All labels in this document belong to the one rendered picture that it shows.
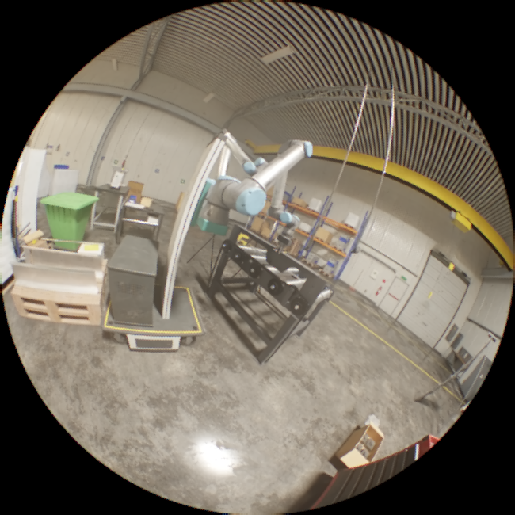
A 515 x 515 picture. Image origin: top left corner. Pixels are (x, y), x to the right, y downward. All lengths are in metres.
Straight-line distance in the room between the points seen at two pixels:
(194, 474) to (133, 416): 0.58
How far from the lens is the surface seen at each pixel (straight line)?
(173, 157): 11.09
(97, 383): 1.55
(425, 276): 11.00
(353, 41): 7.37
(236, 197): 0.73
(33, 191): 3.27
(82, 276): 1.68
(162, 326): 1.37
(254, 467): 1.52
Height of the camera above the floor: 1.39
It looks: 15 degrees down
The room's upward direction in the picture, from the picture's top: 25 degrees clockwise
